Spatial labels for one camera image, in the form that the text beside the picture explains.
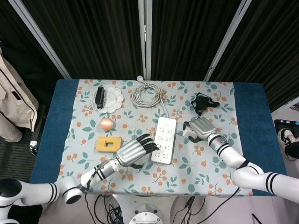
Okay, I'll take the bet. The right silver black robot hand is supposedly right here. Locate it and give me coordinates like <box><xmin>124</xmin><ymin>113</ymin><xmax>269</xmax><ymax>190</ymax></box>
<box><xmin>182</xmin><ymin>117</ymin><xmax>218</xmax><ymax>143</ymax></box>

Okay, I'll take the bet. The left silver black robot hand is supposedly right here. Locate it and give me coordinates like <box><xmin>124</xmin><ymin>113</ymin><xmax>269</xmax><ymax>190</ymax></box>
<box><xmin>116</xmin><ymin>133</ymin><xmax>160</xmax><ymax>169</ymax></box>

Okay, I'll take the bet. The white plug adapter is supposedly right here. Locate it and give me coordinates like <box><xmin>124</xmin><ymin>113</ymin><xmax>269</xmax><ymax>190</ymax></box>
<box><xmin>182</xmin><ymin>128</ymin><xmax>196</xmax><ymax>138</ymax></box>

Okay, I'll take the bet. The white power strip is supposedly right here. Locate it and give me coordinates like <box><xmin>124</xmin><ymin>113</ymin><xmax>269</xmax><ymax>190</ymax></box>
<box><xmin>150</xmin><ymin>117</ymin><xmax>178</xmax><ymax>165</ymax></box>

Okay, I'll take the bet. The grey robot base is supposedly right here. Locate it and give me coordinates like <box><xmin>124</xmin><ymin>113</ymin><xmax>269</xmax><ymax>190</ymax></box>
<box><xmin>112</xmin><ymin>193</ymin><xmax>178</xmax><ymax>224</ymax></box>

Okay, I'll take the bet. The yellow sponge block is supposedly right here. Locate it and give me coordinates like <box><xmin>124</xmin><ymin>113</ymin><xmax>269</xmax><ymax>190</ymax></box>
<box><xmin>96</xmin><ymin>136</ymin><xmax>123</xmax><ymax>154</ymax></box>

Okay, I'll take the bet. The orange onion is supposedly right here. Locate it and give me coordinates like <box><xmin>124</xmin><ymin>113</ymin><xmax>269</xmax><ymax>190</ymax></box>
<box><xmin>100</xmin><ymin>118</ymin><xmax>114</xmax><ymax>131</ymax></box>

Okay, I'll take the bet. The floral tablecloth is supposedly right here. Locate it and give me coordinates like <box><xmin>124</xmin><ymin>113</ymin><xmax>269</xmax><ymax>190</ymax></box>
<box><xmin>57</xmin><ymin>79</ymin><xmax>254</xmax><ymax>196</ymax></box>

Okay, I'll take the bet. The white flower-shaped plate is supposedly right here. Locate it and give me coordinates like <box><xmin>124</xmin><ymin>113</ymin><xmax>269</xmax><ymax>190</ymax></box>
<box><xmin>91</xmin><ymin>84</ymin><xmax>124</xmax><ymax>114</ymax></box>

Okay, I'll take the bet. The black stapler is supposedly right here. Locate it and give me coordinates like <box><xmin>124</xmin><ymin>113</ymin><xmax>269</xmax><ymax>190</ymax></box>
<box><xmin>95</xmin><ymin>86</ymin><xmax>106</xmax><ymax>110</ymax></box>

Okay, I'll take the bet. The blue table cover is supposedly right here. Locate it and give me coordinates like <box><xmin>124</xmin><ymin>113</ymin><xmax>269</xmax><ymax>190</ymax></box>
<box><xmin>29</xmin><ymin>79</ymin><xmax>287</xmax><ymax>196</ymax></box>

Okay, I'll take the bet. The white black sneaker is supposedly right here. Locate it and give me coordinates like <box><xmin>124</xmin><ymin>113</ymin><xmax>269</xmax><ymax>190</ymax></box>
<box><xmin>277</xmin><ymin>127</ymin><xmax>299</xmax><ymax>161</ymax></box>

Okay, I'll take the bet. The black device box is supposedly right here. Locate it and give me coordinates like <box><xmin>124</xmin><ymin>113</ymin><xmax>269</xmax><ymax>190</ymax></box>
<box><xmin>273</xmin><ymin>119</ymin><xmax>299</xmax><ymax>131</ymax></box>

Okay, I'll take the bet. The black curtain panel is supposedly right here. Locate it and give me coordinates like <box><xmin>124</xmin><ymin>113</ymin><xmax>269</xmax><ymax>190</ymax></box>
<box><xmin>150</xmin><ymin>0</ymin><xmax>242</xmax><ymax>82</ymax></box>
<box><xmin>210</xmin><ymin>0</ymin><xmax>299</xmax><ymax>112</ymax></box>
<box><xmin>0</xmin><ymin>0</ymin><xmax>64</xmax><ymax>94</ymax></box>
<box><xmin>22</xmin><ymin>0</ymin><xmax>144</xmax><ymax>80</ymax></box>

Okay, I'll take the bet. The chrome stand foot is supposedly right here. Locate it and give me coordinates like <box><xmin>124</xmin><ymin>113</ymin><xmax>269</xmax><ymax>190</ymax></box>
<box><xmin>29</xmin><ymin>140</ymin><xmax>40</xmax><ymax>157</ymax></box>

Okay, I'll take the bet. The beige jacket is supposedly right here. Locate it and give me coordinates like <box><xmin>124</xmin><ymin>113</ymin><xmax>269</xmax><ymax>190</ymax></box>
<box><xmin>0</xmin><ymin>46</ymin><xmax>40</xmax><ymax>143</ymax></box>

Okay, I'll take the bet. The black strap mount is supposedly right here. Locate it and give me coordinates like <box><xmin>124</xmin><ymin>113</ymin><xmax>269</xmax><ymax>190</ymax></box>
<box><xmin>191</xmin><ymin>92</ymin><xmax>220</xmax><ymax>117</ymax></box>

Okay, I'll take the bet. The white cable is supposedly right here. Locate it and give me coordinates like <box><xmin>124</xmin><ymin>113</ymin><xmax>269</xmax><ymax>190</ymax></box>
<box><xmin>130</xmin><ymin>76</ymin><xmax>171</xmax><ymax>119</ymax></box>

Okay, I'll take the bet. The black floor cable bundle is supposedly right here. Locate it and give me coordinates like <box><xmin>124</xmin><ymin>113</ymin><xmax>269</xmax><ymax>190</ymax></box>
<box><xmin>177</xmin><ymin>186</ymin><xmax>241</xmax><ymax>224</ymax></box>
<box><xmin>84</xmin><ymin>193</ymin><xmax>131</xmax><ymax>224</ymax></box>

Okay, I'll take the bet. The white frame post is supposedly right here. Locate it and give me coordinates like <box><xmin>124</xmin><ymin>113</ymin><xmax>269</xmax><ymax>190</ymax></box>
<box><xmin>9</xmin><ymin>0</ymin><xmax>72</xmax><ymax>80</ymax></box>
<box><xmin>137</xmin><ymin>0</ymin><xmax>152</xmax><ymax>80</ymax></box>
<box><xmin>203</xmin><ymin>0</ymin><xmax>248</xmax><ymax>82</ymax></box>

